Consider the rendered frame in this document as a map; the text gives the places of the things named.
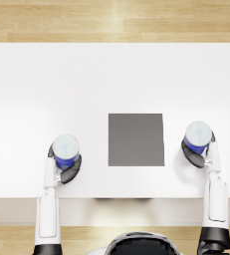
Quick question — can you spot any blue can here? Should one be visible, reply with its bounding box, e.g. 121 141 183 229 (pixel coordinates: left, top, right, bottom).
183 121 213 155
52 133 81 168

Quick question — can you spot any dark grey square mat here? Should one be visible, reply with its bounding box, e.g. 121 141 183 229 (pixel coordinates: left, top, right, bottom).
108 113 165 167

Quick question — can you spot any dark round robot body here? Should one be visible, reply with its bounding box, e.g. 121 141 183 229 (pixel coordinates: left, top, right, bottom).
104 231 181 255

